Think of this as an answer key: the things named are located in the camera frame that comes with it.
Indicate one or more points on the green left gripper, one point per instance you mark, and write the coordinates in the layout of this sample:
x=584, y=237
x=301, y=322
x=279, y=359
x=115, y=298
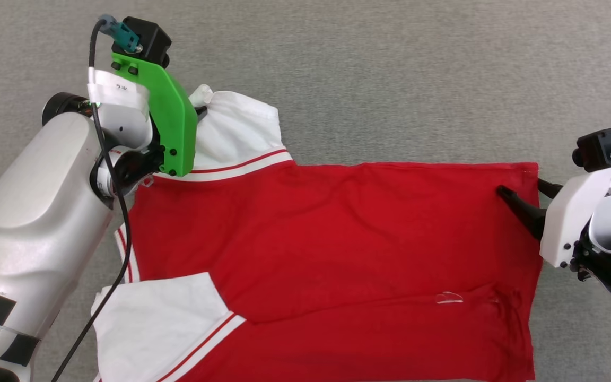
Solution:
x=175, y=122

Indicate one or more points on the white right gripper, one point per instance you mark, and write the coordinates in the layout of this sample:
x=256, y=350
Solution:
x=570, y=217

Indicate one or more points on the red white basketball shirt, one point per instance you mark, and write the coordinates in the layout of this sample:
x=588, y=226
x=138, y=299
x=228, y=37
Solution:
x=337, y=239

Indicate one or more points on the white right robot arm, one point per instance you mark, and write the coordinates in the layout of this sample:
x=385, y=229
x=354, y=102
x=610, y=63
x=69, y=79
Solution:
x=610, y=233

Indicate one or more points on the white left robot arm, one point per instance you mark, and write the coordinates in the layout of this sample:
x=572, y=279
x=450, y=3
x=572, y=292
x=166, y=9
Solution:
x=35, y=212

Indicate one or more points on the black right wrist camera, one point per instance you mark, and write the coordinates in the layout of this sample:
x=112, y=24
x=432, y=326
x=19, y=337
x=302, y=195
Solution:
x=597, y=148

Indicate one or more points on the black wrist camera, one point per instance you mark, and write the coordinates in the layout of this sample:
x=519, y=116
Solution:
x=151, y=40
x=597, y=148

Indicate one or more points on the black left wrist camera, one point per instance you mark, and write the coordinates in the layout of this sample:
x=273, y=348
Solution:
x=151, y=40

